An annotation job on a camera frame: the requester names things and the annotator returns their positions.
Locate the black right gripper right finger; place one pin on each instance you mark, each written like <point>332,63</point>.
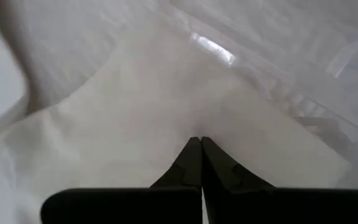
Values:
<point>222,174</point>

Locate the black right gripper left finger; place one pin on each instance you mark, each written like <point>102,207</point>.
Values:
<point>188,168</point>

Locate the small white cloth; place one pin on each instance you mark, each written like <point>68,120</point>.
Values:
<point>135,124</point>

